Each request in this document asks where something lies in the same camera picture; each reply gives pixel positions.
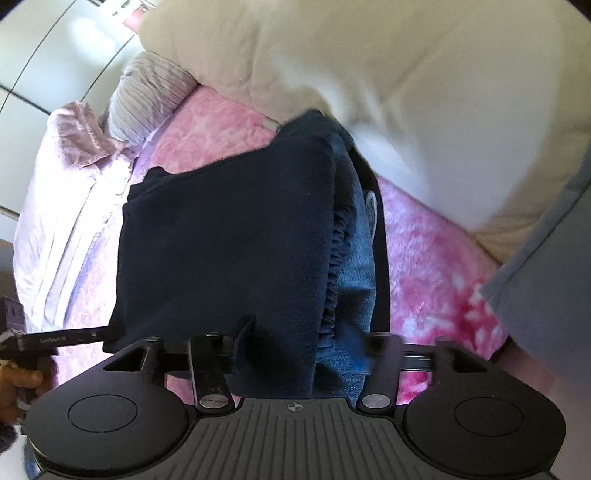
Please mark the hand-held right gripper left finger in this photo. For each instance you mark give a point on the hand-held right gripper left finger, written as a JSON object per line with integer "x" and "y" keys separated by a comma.
{"x": 207, "y": 364}

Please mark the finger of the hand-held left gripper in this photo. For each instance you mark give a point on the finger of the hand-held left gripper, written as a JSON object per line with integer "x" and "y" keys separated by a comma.
{"x": 69, "y": 335}

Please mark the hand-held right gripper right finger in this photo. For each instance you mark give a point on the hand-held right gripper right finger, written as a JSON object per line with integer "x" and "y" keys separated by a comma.
{"x": 383, "y": 364}

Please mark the blue jeans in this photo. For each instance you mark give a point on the blue jeans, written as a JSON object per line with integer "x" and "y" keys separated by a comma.
{"x": 358, "y": 258}

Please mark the navy blue pants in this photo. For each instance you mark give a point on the navy blue pants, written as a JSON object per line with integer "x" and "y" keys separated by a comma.
{"x": 221, "y": 221}

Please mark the person's left hand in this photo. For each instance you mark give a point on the person's left hand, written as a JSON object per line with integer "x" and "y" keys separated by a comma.
{"x": 18, "y": 387}

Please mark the black folded garment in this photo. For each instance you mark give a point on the black folded garment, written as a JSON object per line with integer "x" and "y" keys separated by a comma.
{"x": 381, "y": 258}

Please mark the pink rose blanket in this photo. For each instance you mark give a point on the pink rose blanket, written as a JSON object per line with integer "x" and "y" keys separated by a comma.
{"x": 429, "y": 258}

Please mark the lilac pillow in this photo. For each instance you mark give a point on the lilac pillow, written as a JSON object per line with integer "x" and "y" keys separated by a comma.
{"x": 69, "y": 194}

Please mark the grey blue cloth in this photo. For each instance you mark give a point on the grey blue cloth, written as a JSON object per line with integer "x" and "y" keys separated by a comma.
{"x": 545, "y": 258}

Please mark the grey striped pillow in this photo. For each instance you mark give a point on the grey striped pillow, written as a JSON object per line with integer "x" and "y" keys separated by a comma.
{"x": 147, "y": 97}

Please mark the cream white duvet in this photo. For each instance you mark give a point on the cream white duvet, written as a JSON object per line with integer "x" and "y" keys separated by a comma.
{"x": 369, "y": 92}

